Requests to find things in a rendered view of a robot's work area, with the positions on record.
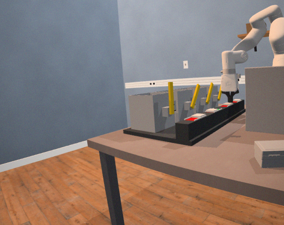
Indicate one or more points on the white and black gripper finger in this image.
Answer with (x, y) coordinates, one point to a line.
(232, 94)
(227, 94)

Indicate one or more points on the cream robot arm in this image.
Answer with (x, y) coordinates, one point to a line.
(276, 37)

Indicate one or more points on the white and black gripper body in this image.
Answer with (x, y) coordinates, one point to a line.
(229, 83)

